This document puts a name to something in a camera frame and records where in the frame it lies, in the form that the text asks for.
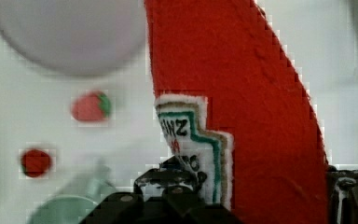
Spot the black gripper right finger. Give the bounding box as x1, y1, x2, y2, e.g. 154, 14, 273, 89
326, 165, 358, 224

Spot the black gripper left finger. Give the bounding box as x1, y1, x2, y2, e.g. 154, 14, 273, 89
80, 157, 240, 224

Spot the red plush ketchup bottle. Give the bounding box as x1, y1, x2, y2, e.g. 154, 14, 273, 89
145, 0, 328, 224

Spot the grey round plate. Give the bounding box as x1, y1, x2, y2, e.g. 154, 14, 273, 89
0, 0, 145, 76

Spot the green measuring cup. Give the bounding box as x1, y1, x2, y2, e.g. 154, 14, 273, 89
26, 164, 117, 224

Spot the pink strawberry toy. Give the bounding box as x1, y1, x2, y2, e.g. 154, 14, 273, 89
71, 91, 112, 122

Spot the red green tomato toy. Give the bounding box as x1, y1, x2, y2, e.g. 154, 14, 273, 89
20, 148, 52, 178

